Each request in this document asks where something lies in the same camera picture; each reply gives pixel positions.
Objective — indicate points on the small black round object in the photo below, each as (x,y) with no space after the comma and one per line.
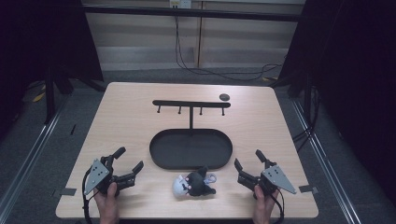
(224,97)

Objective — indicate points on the black metal stand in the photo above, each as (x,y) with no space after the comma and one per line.
(49,96)

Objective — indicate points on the yellow floor tape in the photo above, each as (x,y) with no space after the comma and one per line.
(38,97)

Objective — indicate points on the black hook rack with tray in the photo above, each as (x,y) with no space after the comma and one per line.
(190,150)

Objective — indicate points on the white wall socket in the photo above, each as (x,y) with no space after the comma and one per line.
(180,3)

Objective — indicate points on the black tape piece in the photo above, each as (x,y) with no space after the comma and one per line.
(68,191)
(308,188)

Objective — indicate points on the dark curtain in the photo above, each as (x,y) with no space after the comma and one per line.
(355,77)
(37,37)

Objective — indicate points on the small black floor tape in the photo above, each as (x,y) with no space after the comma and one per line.
(73,129)

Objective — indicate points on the black horizontal frame bar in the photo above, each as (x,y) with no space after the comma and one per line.
(186,13)

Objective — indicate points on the person's left hand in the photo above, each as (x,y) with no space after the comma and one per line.
(108,203)

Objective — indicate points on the metal floor rail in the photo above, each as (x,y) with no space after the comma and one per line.
(28,155)
(330,174)

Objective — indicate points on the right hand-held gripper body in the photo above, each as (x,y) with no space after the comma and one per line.
(277,179)

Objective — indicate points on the person's right hand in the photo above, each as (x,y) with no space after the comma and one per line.
(264,207)

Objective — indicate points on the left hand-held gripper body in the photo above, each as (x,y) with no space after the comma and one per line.
(97,175)

